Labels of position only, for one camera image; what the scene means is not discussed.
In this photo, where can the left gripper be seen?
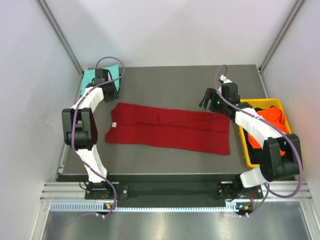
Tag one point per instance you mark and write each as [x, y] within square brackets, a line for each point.
[114, 95]

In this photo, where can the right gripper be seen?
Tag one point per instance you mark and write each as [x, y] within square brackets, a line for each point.
[210, 94]

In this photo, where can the dark red t-shirt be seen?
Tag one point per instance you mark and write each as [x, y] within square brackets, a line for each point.
[197, 131]

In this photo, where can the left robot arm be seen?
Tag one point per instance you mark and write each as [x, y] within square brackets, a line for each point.
[81, 134]

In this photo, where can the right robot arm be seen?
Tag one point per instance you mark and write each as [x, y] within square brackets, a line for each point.
[281, 153]

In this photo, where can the folded teal t-shirt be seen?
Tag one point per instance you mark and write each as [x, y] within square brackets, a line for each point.
[89, 74]

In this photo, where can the yellow plastic bin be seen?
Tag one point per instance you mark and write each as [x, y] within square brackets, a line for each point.
[262, 103]

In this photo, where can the orange t-shirt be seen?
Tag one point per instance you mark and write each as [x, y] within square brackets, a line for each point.
[275, 116]

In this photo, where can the black garment in bin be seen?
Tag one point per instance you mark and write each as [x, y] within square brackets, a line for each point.
[254, 149]

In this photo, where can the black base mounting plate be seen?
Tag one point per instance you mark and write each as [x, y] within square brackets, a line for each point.
[171, 190]

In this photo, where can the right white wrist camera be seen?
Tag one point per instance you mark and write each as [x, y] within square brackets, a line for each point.
[224, 80]

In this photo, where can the grey slotted cable duct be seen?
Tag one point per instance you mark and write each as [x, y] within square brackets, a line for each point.
[103, 207]

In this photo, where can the aluminium frame rail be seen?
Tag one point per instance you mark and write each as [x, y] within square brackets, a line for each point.
[70, 191]

